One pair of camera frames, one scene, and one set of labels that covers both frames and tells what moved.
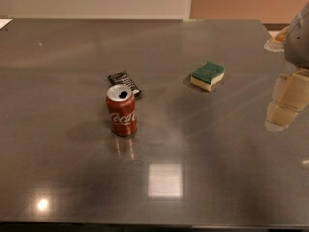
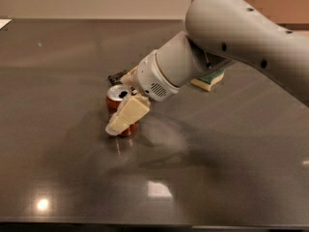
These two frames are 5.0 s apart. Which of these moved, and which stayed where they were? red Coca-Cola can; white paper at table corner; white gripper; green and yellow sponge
Moved: white gripper
Stayed: white paper at table corner; red Coca-Cola can; green and yellow sponge
